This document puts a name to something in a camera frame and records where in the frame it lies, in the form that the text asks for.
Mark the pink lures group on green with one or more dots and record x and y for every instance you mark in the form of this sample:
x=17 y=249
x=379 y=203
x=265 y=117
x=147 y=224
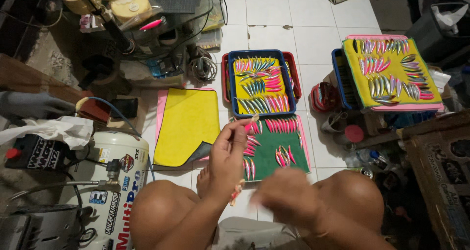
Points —
x=281 y=126

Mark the yellow cloth in blue tray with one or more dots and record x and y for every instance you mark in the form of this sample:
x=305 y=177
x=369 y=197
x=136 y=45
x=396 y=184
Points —
x=242 y=92

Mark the blue plastic tray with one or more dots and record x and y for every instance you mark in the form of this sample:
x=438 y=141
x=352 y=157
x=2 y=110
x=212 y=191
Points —
x=231 y=84

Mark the brass valve fitting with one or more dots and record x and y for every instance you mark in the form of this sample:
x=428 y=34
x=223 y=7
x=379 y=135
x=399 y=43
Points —
x=110 y=174

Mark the white air compressor tank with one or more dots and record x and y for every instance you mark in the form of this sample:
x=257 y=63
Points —
x=121 y=191

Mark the person's left hand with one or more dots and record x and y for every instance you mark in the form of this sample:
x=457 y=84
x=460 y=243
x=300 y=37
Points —
x=226 y=162

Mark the blue plastic crate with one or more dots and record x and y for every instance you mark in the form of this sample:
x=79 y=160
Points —
x=343 y=81

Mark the person's right hand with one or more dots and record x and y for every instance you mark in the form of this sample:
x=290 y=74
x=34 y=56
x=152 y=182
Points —
x=290 y=195

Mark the cluttered glass table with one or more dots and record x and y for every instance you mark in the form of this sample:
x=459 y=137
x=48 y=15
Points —
x=158 y=59

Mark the white plastic bag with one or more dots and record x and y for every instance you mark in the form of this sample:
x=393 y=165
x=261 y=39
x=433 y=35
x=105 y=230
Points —
x=55 y=130

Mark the metal drink can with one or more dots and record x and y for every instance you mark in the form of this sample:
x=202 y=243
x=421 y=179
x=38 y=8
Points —
x=366 y=173

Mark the person's bare foot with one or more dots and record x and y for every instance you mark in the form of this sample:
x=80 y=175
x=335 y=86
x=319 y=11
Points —
x=203 y=182

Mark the black bin with white bag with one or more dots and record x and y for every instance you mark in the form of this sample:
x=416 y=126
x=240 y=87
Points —
x=437 y=29

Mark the black phone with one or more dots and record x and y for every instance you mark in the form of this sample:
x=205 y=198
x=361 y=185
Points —
x=124 y=108

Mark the red-lidded jar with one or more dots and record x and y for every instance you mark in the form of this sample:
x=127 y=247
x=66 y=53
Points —
x=354 y=133

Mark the metal cup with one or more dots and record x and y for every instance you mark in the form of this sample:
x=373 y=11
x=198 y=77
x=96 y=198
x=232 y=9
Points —
x=330 y=124

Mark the pink tray under edged cloth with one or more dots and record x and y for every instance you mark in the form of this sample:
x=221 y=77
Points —
x=407 y=108

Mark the pink lure with black tip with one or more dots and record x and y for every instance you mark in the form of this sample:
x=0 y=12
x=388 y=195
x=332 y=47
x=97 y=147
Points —
x=151 y=24

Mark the clear plastic compartment box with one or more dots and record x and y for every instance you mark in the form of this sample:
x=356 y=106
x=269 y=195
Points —
x=210 y=40

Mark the lures group in blue tray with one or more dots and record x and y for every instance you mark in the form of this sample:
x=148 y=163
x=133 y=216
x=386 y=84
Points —
x=262 y=84

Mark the grey shorts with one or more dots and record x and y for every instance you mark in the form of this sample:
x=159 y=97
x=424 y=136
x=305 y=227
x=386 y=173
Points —
x=253 y=235

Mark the black stand pole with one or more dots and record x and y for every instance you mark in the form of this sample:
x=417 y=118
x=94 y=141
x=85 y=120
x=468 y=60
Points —
x=110 y=26

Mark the green-edged yellow cloth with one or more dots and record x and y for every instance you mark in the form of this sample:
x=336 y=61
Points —
x=394 y=68

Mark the person's left leg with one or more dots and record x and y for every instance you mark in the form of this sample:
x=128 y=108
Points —
x=154 y=213

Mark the yellow sponge in plastic bag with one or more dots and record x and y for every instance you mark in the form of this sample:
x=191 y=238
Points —
x=130 y=5

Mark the silver pink lures rows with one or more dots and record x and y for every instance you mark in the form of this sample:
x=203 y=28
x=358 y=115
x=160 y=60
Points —
x=389 y=84

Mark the pink tray under green cloth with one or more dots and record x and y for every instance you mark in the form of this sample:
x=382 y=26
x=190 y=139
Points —
x=304 y=132

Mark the person's right leg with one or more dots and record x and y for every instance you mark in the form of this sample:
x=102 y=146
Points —
x=352 y=198

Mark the red plastic tray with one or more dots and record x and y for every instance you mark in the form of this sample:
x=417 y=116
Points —
x=224 y=77

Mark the person's right fingers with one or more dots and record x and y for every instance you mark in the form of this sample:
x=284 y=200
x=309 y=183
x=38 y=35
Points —
x=262 y=198

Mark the brown wooden board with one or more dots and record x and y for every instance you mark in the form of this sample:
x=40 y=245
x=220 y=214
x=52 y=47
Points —
x=36 y=79

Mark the brown tape roll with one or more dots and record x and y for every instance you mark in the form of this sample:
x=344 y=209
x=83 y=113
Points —
x=73 y=0

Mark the printed cardboard box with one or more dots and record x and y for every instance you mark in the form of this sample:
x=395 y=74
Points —
x=440 y=176

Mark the single pink fishing lure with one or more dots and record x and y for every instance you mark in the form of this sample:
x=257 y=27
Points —
x=249 y=125

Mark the black compressor motor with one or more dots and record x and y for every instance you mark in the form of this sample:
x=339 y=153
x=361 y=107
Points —
x=36 y=152

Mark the grey metal machine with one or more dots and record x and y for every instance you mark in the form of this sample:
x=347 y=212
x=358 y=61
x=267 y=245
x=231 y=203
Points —
x=36 y=229

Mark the person's leg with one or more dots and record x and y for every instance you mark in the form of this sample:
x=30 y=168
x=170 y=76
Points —
x=154 y=213
x=352 y=198

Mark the plain yellow cloth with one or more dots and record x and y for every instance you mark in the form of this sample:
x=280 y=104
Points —
x=187 y=127

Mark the blue-capped plastic bottle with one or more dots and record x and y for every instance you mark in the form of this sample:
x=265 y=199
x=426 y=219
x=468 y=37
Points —
x=372 y=158

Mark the grey work glove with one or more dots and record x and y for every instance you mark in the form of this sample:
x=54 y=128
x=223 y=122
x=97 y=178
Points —
x=33 y=105

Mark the green cloth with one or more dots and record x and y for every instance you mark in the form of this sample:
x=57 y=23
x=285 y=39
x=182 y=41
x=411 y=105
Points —
x=270 y=147

